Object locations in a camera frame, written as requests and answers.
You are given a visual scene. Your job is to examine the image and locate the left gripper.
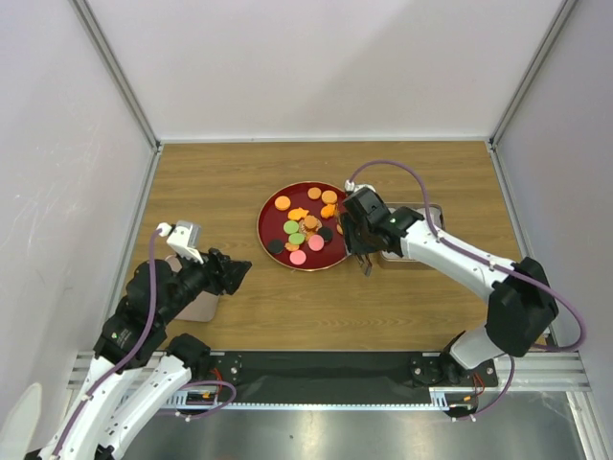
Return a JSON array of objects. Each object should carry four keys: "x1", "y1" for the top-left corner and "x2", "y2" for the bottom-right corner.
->
[{"x1": 157, "y1": 243, "x2": 252, "y2": 324}]

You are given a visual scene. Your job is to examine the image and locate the steel serving tongs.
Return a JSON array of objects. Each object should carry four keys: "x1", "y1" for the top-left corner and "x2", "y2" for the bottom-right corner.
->
[{"x1": 355, "y1": 254, "x2": 373, "y2": 277}]

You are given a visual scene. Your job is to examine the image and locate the black sandwich cookie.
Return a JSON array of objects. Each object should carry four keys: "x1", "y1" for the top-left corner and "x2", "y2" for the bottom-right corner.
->
[
  {"x1": 317, "y1": 226, "x2": 333, "y2": 242},
  {"x1": 266, "y1": 239, "x2": 284, "y2": 255}
]

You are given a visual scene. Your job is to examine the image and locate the pink cookie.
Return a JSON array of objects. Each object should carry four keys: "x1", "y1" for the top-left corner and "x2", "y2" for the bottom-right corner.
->
[
  {"x1": 307, "y1": 234, "x2": 326, "y2": 252},
  {"x1": 289, "y1": 250, "x2": 307, "y2": 265}
]

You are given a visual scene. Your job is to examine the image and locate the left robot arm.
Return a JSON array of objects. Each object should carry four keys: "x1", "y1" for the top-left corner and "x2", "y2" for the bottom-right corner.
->
[{"x1": 23, "y1": 248, "x2": 252, "y2": 459}]

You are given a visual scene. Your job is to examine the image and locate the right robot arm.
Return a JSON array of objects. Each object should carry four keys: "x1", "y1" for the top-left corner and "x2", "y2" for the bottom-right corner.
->
[{"x1": 340, "y1": 186, "x2": 558, "y2": 385}]

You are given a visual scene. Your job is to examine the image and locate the orange fish cookie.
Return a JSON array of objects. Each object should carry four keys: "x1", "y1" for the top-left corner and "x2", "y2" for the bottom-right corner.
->
[
  {"x1": 287, "y1": 207, "x2": 309, "y2": 221},
  {"x1": 320, "y1": 203, "x2": 339, "y2": 219}
]

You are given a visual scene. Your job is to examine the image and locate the gold cookie tin box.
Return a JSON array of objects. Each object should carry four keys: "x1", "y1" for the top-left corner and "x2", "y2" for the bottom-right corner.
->
[{"x1": 378, "y1": 202, "x2": 445, "y2": 269}]

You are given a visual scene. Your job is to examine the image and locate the round orange biscuit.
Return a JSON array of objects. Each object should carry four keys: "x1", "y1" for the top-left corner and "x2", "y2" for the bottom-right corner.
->
[{"x1": 321, "y1": 190, "x2": 338, "y2": 205}]

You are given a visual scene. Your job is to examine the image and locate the gold tin lid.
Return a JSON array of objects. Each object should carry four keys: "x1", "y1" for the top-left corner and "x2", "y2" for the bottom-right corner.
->
[{"x1": 165, "y1": 255, "x2": 219, "y2": 323}]

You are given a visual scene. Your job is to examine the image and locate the orange star cookie lower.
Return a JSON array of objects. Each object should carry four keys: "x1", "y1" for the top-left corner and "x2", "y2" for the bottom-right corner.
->
[{"x1": 284, "y1": 242, "x2": 300, "y2": 252}]

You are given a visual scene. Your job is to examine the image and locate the round red tray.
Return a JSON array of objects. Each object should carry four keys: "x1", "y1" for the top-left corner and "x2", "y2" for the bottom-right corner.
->
[{"x1": 257, "y1": 181, "x2": 348, "y2": 272}]

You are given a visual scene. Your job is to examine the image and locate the green macaron lower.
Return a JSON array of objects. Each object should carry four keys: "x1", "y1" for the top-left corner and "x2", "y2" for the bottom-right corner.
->
[{"x1": 287, "y1": 233, "x2": 305, "y2": 245}]

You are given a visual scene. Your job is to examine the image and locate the green macaron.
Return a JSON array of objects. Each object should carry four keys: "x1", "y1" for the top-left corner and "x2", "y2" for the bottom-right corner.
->
[
  {"x1": 283, "y1": 220, "x2": 300, "y2": 235},
  {"x1": 287, "y1": 233, "x2": 305, "y2": 245}
]

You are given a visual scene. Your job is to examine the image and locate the orange fish cookie left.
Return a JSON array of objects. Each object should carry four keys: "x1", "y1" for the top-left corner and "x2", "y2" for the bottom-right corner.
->
[{"x1": 287, "y1": 207, "x2": 309, "y2": 221}]

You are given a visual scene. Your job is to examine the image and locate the green macaron upper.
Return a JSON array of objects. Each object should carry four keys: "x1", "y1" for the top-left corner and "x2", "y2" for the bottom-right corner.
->
[{"x1": 283, "y1": 220, "x2": 300, "y2": 235}]

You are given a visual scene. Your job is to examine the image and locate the orange sandwich biscuit left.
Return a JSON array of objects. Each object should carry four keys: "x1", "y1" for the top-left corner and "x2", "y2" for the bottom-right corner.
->
[{"x1": 274, "y1": 195, "x2": 291, "y2": 211}]

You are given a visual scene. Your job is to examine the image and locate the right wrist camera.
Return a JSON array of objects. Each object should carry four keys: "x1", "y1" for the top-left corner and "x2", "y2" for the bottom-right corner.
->
[{"x1": 346, "y1": 182, "x2": 376, "y2": 193}]

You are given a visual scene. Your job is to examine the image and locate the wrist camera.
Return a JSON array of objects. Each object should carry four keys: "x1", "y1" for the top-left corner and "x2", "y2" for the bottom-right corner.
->
[
  {"x1": 346, "y1": 182, "x2": 376, "y2": 193},
  {"x1": 167, "y1": 220, "x2": 204, "y2": 265}
]

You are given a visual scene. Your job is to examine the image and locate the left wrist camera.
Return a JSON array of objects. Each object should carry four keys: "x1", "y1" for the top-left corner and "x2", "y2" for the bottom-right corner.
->
[{"x1": 167, "y1": 220, "x2": 204, "y2": 265}]

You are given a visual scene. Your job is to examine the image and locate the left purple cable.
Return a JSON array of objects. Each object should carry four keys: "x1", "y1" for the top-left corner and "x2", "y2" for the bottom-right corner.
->
[{"x1": 50, "y1": 222, "x2": 238, "y2": 456}]

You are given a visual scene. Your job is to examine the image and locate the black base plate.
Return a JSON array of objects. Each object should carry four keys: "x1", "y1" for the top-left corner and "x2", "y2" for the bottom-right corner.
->
[{"x1": 211, "y1": 351, "x2": 498, "y2": 406}]

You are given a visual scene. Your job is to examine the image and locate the grey cable duct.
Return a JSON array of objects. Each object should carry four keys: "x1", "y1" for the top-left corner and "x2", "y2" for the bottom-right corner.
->
[{"x1": 162, "y1": 386, "x2": 485, "y2": 411}]

